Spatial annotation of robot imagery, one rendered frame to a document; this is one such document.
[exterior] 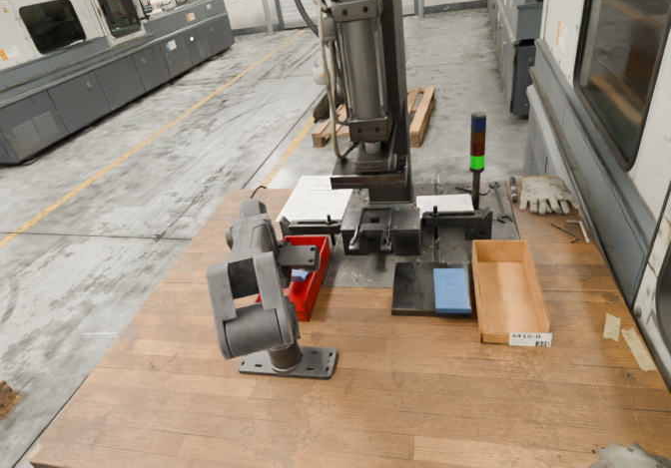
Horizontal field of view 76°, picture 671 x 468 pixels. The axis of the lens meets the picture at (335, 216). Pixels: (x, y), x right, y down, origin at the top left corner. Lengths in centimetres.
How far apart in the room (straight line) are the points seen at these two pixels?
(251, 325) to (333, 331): 42
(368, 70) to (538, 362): 66
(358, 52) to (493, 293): 59
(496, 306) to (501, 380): 18
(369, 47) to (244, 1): 1039
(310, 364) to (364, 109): 55
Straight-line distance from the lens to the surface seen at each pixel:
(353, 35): 92
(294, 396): 89
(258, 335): 58
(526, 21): 402
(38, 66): 618
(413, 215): 113
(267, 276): 57
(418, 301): 98
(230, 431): 89
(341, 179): 103
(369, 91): 94
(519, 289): 105
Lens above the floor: 161
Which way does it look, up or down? 33 degrees down
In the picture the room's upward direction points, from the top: 10 degrees counter-clockwise
